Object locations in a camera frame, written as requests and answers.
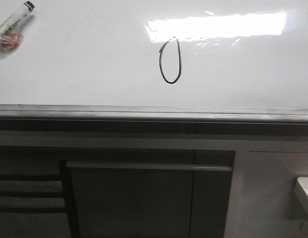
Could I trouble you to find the white whiteboard marker pen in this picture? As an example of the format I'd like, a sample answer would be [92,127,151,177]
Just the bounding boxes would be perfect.
[0,0,35,53]

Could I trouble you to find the white perforated metal shelf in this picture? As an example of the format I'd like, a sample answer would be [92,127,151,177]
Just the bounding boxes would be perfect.
[296,176,308,214]

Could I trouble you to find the grey table frame bar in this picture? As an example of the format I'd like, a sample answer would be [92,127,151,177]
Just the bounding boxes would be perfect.
[66,162,233,172]

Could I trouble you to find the white whiteboard with aluminium frame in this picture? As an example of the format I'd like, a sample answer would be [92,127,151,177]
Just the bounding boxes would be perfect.
[0,0,308,122]

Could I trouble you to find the black metal chair frame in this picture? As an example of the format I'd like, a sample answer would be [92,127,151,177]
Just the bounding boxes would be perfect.
[0,160,81,238]

